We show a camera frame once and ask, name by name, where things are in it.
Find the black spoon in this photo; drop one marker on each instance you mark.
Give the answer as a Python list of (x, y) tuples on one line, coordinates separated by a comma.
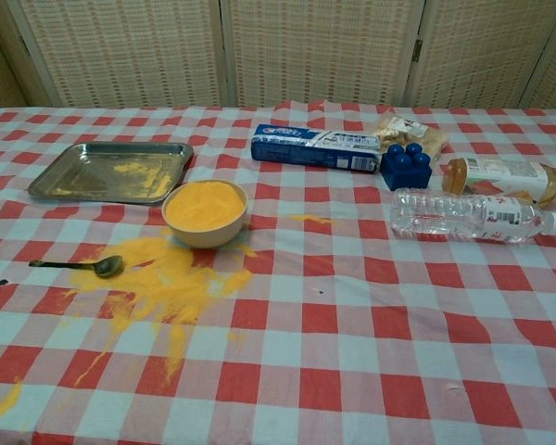
[(109, 267)]

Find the off-white bowl with yellow powder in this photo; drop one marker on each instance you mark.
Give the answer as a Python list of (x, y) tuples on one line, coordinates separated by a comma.
[(204, 234)]

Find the stainless steel tray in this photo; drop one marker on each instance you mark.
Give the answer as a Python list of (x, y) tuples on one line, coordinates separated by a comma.
[(92, 169)]

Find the blue white toothpaste box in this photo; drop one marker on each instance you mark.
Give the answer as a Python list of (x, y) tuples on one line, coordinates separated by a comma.
[(306, 154)]

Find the spilled yellow powder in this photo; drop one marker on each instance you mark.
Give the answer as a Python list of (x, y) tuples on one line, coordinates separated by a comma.
[(167, 280)]

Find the blue toy building block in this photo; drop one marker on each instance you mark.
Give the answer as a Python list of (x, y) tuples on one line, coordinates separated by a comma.
[(405, 177)]

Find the red white checkered tablecloth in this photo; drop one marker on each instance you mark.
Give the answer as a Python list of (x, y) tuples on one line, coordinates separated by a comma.
[(352, 347)]

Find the clear plastic water bottle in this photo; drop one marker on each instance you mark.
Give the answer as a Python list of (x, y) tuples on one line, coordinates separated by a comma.
[(445, 216)]

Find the clear bag of snacks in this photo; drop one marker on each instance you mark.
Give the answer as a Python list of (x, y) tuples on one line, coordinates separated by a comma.
[(428, 136)]

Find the brass screen hinge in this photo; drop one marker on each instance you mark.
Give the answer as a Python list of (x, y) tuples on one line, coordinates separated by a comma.
[(416, 51)]

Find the amber tea bottle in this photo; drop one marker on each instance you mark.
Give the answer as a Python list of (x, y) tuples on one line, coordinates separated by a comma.
[(496, 170)]

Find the woven beige folding screen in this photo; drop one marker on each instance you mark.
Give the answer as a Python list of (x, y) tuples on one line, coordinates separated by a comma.
[(120, 46)]

